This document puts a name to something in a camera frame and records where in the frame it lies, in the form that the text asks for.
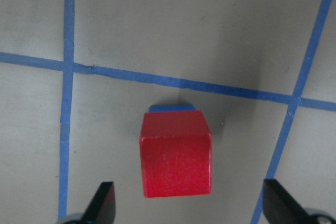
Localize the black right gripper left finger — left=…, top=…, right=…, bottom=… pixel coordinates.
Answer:
left=81, top=182, right=116, bottom=224

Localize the blue wooden block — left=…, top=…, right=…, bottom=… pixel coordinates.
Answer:
left=148, top=104, right=196, bottom=113

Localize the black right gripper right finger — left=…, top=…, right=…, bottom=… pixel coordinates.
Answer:
left=262, top=179, right=310, bottom=224

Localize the red wooden block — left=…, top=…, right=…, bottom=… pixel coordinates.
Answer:
left=139, top=110, right=212, bottom=198

